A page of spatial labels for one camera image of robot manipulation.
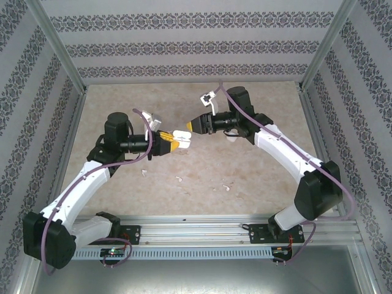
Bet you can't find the aluminium left side rail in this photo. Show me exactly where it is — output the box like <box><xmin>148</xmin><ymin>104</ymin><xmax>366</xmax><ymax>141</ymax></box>
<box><xmin>50</xmin><ymin>87</ymin><xmax>89</xmax><ymax>203</ymax></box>

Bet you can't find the aluminium frame post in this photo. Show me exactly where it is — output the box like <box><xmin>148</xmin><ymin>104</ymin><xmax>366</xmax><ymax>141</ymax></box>
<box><xmin>299</xmin><ymin>0</ymin><xmax>358</xmax><ymax>91</ymax></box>
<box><xmin>24</xmin><ymin>0</ymin><xmax>88</xmax><ymax>92</ymax></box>

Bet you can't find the aluminium mounting rail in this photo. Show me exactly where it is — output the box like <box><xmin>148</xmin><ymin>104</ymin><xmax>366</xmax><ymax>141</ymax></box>
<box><xmin>73</xmin><ymin>215</ymin><xmax>361</xmax><ymax>246</ymax></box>

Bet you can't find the white oval earbud charging case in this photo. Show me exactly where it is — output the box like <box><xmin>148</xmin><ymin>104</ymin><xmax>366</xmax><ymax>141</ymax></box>
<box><xmin>172</xmin><ymin>130</ymin><xmax>193</xmax><ymax>150</ymax></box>

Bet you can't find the slotted grey cable duct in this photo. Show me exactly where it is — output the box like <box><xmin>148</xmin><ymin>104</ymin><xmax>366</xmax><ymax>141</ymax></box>
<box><xmin>73</xmin><ymin>246</ymin><xmax>273</xmax><ymax>260</ymax></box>

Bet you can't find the aluminium right frame post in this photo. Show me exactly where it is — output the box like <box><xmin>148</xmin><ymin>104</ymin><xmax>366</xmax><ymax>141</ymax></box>
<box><xmin>299</xmin><ymin>0</ymin><xmax>358</xmax><ymax>91</ymax></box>

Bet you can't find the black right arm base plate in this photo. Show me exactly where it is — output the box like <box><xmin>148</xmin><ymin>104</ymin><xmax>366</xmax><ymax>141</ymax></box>
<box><xmin>248</xmin><ymin>223</ymin><xmax>305</xmax><ymax>245</ymax></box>

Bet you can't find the aluminium right side rail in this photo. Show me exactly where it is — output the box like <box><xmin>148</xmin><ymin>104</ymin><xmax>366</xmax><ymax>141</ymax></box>
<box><xmin>298</xmin><ymin>85</ymin><xmax>350</xmax><ymax>220</ymax></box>

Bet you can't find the left controller circuit board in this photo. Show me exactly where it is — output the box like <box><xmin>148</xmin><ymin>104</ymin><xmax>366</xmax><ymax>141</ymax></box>
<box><xmin>100</xmin><ymin>248</ymin><xmax>126</xmax><ymax>257</ymax></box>

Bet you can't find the aluminium left frame post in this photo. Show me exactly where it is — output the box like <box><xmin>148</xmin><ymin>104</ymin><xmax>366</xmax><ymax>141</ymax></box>
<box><xmin>24</xmin><ymin>0</ymin><xmax>88</xmax><ymax>92</ymax></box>

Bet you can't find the grey metal sheet panel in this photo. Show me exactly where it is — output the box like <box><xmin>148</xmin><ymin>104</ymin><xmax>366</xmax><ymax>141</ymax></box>
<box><xmin>30</xmin><ymin>244</ymin><xmax>371</xmax><ymax>294</ymax></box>

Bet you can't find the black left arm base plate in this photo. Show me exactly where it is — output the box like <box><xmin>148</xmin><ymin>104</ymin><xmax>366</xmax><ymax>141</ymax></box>
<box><xmin>118</xmin><ymin>225</ymin><xmax>141</xmax><ymax>246</ymax></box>

